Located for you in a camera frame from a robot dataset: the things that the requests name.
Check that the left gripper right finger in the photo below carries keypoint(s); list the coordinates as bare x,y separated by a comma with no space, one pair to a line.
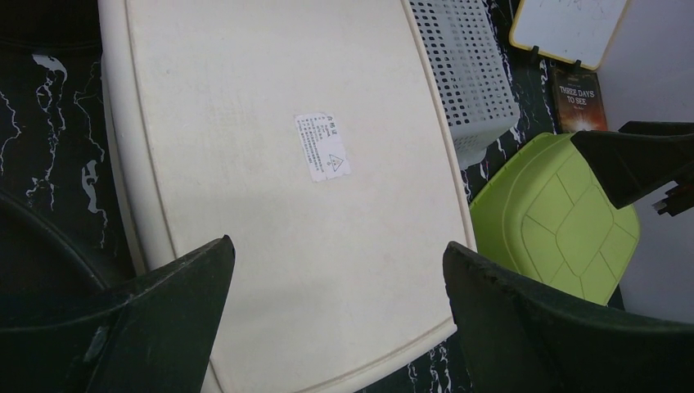
520,335

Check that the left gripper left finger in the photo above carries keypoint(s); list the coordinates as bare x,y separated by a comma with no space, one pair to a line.
153,333

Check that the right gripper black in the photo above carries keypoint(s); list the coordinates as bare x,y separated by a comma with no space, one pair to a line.
639,158

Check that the green perforated plastic basket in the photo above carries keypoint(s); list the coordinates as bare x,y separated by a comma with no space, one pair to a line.
545,216

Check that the white perforated basket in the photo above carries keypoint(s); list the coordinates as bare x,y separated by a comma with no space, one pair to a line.
469,72

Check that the cream perforated plastic basket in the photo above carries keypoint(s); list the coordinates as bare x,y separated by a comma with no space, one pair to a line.
311,134

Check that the dark book three days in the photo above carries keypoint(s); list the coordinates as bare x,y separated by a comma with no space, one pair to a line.
578,101

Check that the small whiteboard with writing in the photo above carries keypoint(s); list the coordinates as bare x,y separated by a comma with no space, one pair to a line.
567,30

